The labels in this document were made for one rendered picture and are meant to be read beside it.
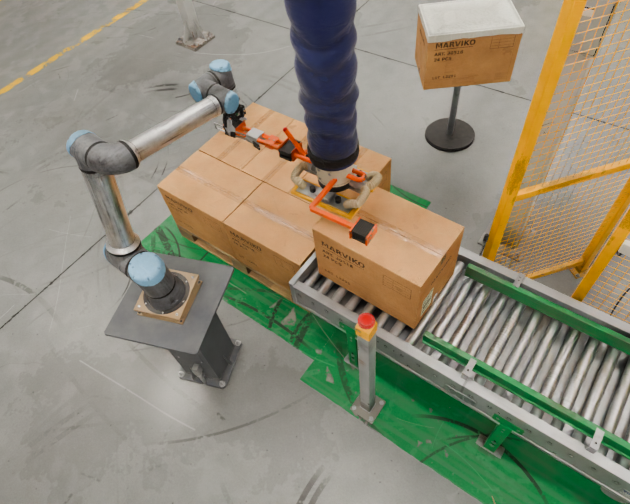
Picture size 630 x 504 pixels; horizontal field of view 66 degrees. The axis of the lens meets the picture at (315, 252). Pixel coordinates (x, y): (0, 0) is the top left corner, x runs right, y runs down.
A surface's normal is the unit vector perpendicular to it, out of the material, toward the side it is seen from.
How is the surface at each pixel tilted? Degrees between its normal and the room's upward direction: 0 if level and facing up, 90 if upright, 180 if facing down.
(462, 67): 90
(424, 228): 0
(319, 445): 0
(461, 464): 0
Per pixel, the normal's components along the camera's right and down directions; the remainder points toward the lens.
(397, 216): -0.10, -0.59
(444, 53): 0.04, 0.80
